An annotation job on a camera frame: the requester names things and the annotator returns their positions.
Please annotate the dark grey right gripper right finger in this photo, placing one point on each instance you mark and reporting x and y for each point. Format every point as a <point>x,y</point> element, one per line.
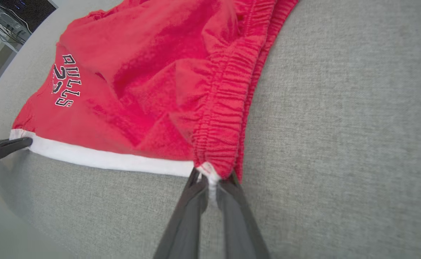
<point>241,233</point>

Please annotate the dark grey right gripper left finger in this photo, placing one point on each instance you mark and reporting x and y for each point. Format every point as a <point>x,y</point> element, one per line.
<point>185,233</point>

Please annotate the red Bulls shorts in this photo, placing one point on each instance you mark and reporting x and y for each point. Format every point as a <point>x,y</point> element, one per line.
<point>142,90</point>

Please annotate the dark speckled panel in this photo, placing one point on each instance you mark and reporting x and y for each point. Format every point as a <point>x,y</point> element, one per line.
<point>34,12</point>

